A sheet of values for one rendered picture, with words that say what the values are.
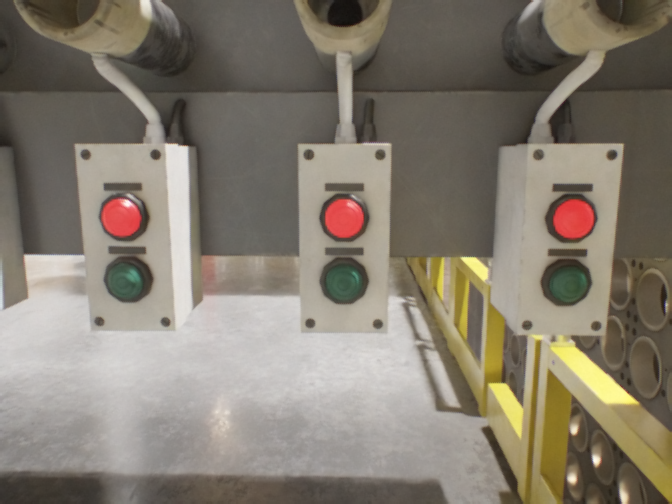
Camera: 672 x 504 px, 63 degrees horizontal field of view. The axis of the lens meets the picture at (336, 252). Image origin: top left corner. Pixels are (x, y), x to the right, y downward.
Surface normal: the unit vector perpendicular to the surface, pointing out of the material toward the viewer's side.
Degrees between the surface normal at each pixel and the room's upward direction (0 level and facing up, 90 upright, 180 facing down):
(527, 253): 90
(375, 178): 90
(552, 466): 90
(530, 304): 90
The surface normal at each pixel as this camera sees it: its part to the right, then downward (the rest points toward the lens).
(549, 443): -0.03, 0.18
